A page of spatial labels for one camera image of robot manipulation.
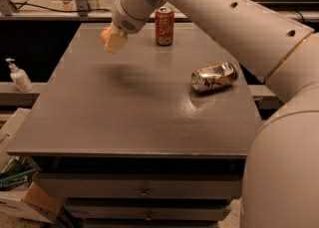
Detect white cardboard box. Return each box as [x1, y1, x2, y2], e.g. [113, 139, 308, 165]
[0, 109, 63, 224]

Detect grey drawer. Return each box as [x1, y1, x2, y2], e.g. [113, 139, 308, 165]
[65, 199, 231, 221]
[33, 173, 241, 199]

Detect green items in box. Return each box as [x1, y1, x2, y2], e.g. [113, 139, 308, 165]
[0, 156, 36, 191]

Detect grey drawer cabinet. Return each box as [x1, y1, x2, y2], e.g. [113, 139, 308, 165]
[10, 23, 261, 228]

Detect white pump soap bottle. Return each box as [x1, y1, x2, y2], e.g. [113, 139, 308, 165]
[6, 58, 33, 93]

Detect top grey drawer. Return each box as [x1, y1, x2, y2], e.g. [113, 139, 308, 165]
[33, 173, 241, 199]

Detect orange fruit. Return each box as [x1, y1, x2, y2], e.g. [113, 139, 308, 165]
[101, 27, 111, 44]

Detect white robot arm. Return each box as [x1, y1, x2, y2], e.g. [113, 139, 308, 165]
[111, 0, 319, 228]

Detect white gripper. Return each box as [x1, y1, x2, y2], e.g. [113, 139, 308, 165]
[104, 0, 149, 54]

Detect upright red soda can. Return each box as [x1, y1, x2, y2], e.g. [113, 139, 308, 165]
[156, 6, 174, 46]

